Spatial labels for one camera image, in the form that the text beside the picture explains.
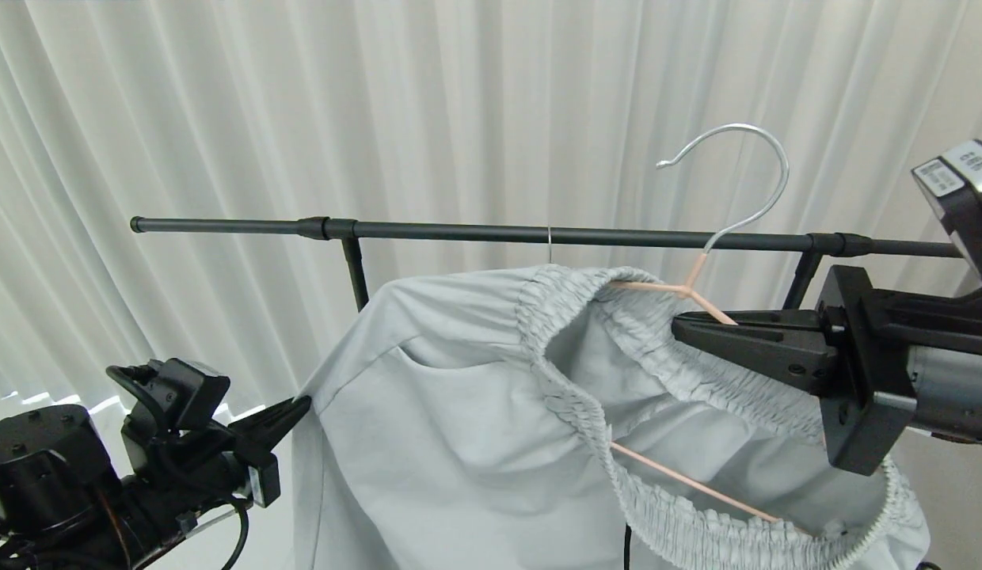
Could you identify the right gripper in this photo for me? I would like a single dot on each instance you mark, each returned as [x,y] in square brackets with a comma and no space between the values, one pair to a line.
[863,380]

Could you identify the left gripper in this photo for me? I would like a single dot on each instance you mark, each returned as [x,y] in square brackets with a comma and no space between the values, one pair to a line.
[198,491]

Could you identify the pink clothes hanger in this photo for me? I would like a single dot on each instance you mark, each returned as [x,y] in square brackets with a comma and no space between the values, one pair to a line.
[768,206]
[549,245]

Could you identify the pale grey shorts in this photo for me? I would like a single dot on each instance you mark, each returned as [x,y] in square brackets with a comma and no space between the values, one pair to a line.
[459,412]

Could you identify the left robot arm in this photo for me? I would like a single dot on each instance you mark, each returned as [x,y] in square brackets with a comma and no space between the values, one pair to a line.
[39,467]

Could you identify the black clothes rack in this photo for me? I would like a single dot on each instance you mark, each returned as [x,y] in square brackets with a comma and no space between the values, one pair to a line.
[459,232]

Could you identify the white curtain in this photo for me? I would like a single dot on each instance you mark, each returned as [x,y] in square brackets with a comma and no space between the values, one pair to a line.
[380,103]

